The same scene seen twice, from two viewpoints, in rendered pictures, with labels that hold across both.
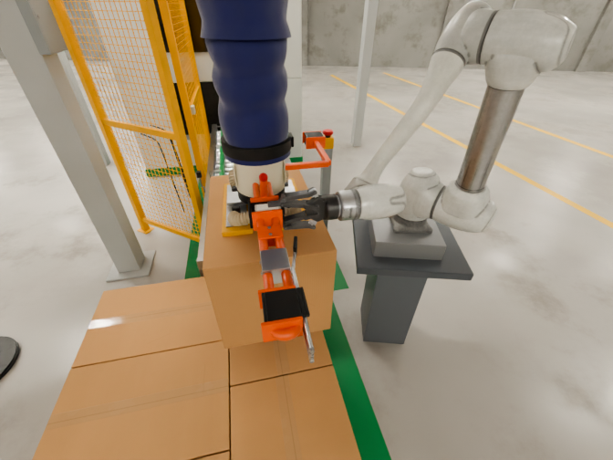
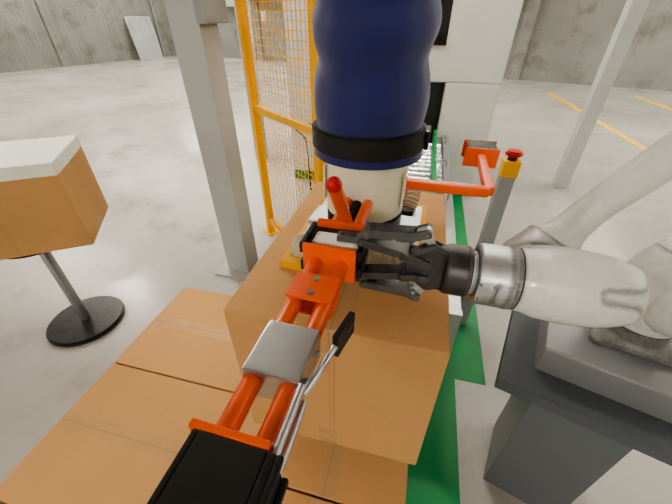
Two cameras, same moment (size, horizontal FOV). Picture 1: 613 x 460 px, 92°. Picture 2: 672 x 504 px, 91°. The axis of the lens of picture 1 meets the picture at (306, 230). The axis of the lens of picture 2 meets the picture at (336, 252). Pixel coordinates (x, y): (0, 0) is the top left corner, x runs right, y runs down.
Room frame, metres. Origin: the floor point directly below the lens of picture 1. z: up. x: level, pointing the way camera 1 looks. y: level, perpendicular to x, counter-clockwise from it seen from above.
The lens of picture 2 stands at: (0.31, -0.08, 1.50)
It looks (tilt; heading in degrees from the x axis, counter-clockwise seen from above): 36 degrees down; 27
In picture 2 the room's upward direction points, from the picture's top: straight up
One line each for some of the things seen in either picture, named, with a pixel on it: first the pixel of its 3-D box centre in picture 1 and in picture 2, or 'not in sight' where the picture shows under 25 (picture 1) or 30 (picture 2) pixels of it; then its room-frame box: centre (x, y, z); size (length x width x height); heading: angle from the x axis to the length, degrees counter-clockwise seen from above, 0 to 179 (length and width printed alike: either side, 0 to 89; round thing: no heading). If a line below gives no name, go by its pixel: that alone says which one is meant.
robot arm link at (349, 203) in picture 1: (345, 204); (490, 275); (0.74, -0.11, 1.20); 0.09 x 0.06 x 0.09; 13
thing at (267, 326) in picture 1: (279, 312); (209, 497); (0.35, 0.05, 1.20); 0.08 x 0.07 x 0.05; 12
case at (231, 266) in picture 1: (266, 247); (357, 298); (0.93, 0.17, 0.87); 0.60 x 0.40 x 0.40; 13
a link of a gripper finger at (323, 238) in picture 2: (267, 207); (337, 240); (0.69, 0.11, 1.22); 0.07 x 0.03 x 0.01; 103
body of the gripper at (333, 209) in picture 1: (321, 207); (438, 267); (0.72, -0.04, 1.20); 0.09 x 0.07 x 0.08; 103
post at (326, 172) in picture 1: (324, 203); (481, 254); (1.88, -0.13, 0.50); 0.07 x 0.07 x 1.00; 13
